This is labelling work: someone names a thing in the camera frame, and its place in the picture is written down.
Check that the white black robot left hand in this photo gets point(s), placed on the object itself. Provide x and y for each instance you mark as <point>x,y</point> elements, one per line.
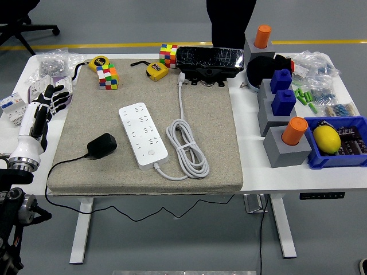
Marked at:
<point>33,123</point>

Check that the black power adapter plug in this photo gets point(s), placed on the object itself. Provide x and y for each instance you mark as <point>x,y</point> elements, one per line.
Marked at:
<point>101,146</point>

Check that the white power strip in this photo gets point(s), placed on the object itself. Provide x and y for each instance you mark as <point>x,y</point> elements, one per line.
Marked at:
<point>143,134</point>

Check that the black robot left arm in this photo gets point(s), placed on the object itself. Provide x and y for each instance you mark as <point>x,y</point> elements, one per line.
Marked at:
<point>14,206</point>

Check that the white circuit breaker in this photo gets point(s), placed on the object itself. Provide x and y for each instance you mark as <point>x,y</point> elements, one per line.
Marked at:
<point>13,106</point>

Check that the purple plastic tray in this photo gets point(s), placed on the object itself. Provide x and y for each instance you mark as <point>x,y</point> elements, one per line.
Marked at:
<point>30,96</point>

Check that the clear bag of screws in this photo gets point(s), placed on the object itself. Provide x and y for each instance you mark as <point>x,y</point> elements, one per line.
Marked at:
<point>53,64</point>

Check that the colourful puzzle cube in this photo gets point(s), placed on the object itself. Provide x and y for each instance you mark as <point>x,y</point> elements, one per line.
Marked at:
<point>107,77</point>
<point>168,55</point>

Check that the yellow tape measure black label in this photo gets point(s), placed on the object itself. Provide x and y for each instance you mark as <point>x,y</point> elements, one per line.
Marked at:
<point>99,61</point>

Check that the black office chair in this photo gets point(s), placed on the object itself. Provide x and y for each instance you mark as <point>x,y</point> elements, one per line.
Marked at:
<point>17,31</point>

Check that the white table leg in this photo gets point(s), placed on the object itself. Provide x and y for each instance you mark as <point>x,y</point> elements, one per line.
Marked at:
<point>81,229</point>
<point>282,226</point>

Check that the black hex key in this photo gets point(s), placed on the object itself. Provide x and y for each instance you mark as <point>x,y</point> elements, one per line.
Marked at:
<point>140,62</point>

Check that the yellow tape measure silver clip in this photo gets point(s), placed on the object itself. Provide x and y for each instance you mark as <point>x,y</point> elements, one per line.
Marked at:
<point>160,73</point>

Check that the grey-brown fabric mat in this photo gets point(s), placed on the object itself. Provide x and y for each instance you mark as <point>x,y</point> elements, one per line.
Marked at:
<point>206,129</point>

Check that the black device in plastic film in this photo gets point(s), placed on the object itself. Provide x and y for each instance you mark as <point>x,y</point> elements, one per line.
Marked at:
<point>209,57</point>

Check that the person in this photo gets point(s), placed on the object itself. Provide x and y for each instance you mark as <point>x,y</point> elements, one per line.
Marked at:
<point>229,23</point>

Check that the white blue plastic object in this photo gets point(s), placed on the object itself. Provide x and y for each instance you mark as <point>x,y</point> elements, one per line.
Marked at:
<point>255,87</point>

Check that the grey square holder block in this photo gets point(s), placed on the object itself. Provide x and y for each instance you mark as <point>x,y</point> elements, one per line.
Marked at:
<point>286,157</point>
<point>258,53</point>
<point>265,88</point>
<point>265,117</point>

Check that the silver box under table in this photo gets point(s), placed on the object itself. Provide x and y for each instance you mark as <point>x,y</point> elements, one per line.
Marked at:
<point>253,204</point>

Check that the black cloth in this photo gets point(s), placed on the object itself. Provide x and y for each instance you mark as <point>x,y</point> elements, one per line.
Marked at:
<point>262,68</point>

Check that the orange cylinder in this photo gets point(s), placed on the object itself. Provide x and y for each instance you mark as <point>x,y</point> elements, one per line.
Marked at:
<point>294,131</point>
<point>262,35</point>

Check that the blue square peg block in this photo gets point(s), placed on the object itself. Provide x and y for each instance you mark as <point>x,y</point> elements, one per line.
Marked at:
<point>284,103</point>
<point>281,81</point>

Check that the large clear parts bag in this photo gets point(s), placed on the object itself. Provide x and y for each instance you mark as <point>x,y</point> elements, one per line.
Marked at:
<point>315,64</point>

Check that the small black clip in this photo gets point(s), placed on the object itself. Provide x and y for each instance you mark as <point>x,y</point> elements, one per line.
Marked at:
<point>322,123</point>

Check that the clear bag blue components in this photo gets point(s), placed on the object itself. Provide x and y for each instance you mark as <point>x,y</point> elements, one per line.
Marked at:
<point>322,96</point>

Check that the yellow lemon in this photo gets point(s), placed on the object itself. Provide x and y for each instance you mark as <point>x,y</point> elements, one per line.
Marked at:
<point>327,139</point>

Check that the black table control panel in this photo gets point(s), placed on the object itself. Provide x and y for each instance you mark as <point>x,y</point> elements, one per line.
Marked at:
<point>321,196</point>

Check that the blue plastic bin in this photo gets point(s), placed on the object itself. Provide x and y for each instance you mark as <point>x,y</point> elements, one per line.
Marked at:
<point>329,161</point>

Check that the clear bag of resistors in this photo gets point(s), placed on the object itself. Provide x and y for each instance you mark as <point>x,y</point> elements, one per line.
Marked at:
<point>341,109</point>

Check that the dark brown cylinders pack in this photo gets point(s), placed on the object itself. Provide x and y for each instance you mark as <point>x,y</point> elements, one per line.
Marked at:
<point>352,143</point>

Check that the black shoe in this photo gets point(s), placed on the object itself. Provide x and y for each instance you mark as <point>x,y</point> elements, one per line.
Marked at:
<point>363,267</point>

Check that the white wall socket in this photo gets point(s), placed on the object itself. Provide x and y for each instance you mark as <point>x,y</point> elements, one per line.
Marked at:
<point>37,87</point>
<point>64,81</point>

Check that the green plastic wall anchor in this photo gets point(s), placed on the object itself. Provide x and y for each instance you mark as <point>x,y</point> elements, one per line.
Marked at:
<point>308,96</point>
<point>299,93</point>
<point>313,108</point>
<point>301,100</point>

